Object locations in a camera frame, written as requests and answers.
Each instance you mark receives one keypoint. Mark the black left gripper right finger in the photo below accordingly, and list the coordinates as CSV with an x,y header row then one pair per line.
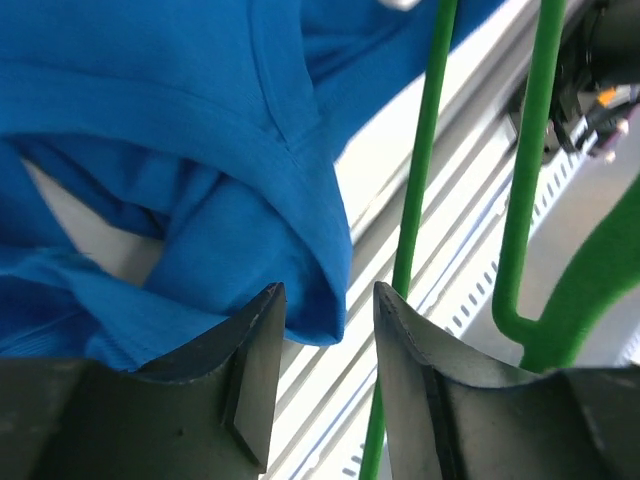
x,y
453,412

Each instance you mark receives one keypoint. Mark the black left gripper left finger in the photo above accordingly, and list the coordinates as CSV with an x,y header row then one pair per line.
x,y
202,411

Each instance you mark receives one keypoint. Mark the blue tank top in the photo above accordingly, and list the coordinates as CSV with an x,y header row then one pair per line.
x,y
163,161

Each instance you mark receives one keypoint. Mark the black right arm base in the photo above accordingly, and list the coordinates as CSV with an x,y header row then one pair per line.
x,y
596,82

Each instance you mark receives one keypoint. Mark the aluminium mounting rail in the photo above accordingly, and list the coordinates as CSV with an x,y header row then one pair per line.
x,y
481,74

